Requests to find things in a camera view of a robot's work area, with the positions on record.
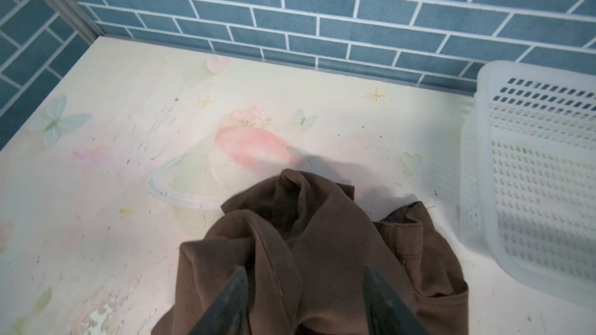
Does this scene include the white plastic laundry basket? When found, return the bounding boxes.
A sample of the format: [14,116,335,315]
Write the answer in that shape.
[459,60,595,309]

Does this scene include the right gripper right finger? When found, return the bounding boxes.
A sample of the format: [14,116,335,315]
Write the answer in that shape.
[363,265,429,335]

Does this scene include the brown trousers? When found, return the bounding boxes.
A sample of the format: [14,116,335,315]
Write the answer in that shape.
[153,169,469,334]

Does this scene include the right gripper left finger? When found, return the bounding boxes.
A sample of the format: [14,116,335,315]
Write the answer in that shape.
[188,267,249,335]

